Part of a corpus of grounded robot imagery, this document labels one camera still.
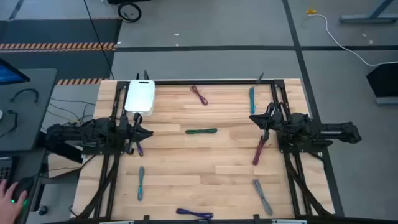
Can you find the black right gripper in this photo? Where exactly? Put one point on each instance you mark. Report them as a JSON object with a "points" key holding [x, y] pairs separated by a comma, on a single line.
{"points": [[272, 123]]}

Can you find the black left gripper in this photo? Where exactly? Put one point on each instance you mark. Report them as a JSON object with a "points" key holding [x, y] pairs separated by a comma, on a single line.
{"points": [[134, 133]]}

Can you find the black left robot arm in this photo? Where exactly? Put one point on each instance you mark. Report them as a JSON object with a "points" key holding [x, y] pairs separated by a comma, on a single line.
{"points": [[93, 132]]}

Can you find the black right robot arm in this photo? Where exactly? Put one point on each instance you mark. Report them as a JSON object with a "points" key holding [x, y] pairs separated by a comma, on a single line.
{"points": [[311, 127]]}

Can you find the white plastic bin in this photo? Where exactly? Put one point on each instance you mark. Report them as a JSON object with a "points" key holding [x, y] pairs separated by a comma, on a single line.
{"points": [[140, 96]]}

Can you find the light wooden panel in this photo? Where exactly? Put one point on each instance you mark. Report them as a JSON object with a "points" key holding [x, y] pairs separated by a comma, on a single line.
{"points": [[60, 166]]}

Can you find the dark grey desk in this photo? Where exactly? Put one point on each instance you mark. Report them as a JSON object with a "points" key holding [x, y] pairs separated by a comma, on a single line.
{"points": [[37, 93]]}

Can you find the yellow plug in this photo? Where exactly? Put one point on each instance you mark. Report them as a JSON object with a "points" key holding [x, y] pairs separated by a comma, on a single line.
{"points": [[311, 12]]}

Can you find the black caster wheel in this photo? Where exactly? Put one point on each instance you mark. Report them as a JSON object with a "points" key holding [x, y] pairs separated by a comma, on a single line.
{"points": [[42, 210]]}

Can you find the black computer mouse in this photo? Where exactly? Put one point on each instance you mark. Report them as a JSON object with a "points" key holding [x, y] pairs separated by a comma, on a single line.
{"points": [[25, 185]]}

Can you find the black cabinet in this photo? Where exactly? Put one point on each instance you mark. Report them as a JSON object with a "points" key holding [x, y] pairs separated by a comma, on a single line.
{"points": [[385, 81]]}

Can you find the black floor mat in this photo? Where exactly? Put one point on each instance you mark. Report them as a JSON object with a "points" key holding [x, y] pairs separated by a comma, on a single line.
{"points": [[62, 31]]}

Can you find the black keyboard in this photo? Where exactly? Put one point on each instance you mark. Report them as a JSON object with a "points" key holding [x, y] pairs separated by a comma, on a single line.
{"points": [[4, 169]]}

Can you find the grey metal table leg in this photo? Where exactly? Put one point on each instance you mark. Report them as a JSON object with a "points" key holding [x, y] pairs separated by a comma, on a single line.
{"points": [[367, 19]]}

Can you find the computer monitor blue screen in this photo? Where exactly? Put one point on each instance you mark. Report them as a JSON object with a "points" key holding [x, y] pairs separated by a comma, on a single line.
{"points": [[9, 74]]}

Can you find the person's hand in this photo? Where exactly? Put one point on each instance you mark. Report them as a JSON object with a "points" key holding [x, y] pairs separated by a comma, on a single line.
{"points": [[7, 208]]}

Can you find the black aluminium table frame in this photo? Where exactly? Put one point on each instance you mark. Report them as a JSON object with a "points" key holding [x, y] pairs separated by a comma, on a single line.
{"points": [[217, 82]]}

